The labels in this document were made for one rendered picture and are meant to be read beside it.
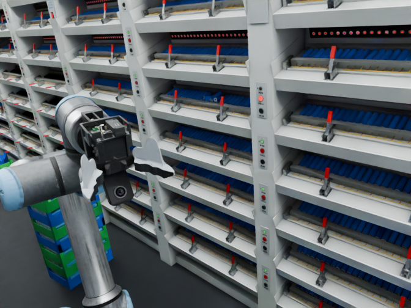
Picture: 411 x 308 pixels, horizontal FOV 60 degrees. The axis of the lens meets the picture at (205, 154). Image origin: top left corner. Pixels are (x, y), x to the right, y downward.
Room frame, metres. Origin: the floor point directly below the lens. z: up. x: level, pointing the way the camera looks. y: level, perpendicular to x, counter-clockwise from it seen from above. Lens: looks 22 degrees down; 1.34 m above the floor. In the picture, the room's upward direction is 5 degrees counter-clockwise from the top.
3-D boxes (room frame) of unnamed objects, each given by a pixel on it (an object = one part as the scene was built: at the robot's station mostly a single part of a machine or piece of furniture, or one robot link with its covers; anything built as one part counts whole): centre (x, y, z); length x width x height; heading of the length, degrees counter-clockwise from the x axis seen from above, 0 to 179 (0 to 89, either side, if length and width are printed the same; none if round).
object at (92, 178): (0.49, 0.18, 1.13); 0.09 x 0.03 x 0.06; 178
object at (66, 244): (1.69, 0.78, 0.28); 0.30 x 0.20 x 0.08; 143
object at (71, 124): (0.67, 0.21, 1.14); 0.10 x 0.05 x 0.09; 119
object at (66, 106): (0.74, 0.26, 1.14); 0.12 x 0.09 x 0.10; 29
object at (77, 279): (1.69, 0.78, 0.04); 0.30 x 0.20 x 0.08; 143
